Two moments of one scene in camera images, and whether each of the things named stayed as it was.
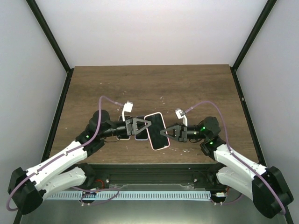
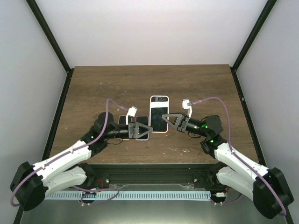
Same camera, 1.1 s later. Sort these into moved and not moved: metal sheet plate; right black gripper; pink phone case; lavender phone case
Moved: pink phone case; right black gripper
Not moved: lavender phone case; metal sheet plate
